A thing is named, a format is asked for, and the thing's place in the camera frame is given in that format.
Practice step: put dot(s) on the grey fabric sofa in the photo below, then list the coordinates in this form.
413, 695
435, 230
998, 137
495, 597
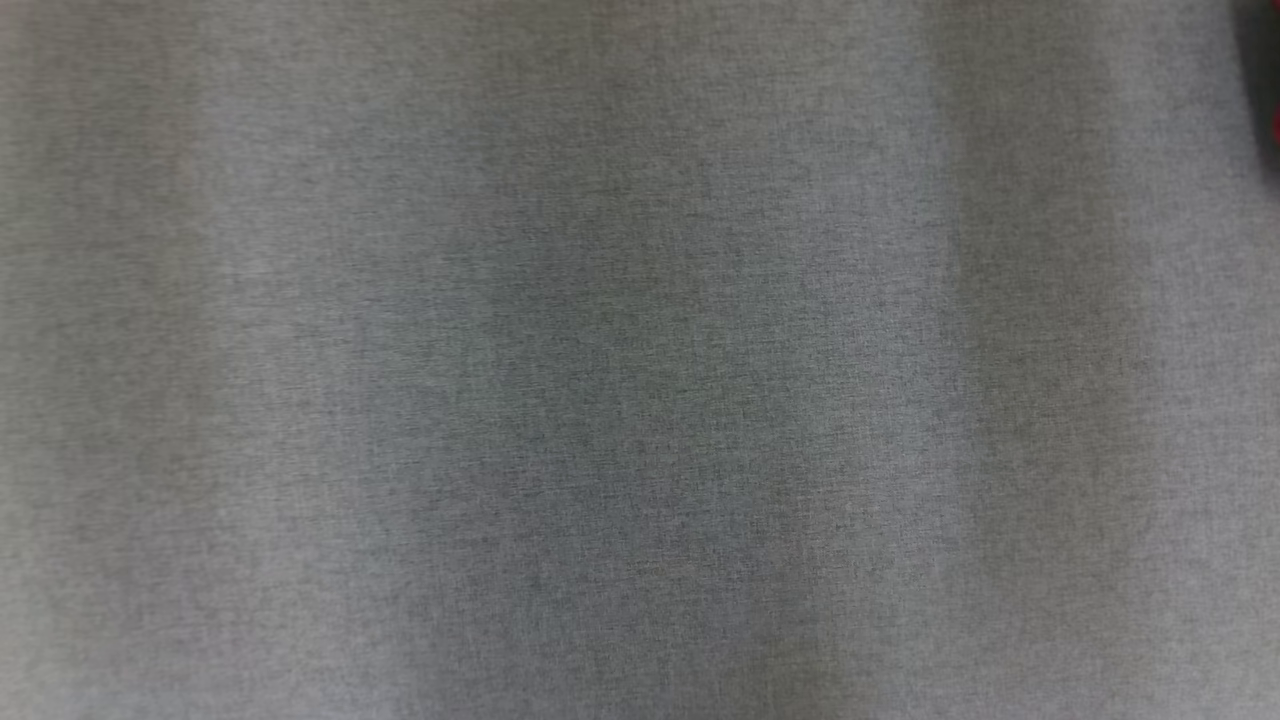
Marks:
600, 380

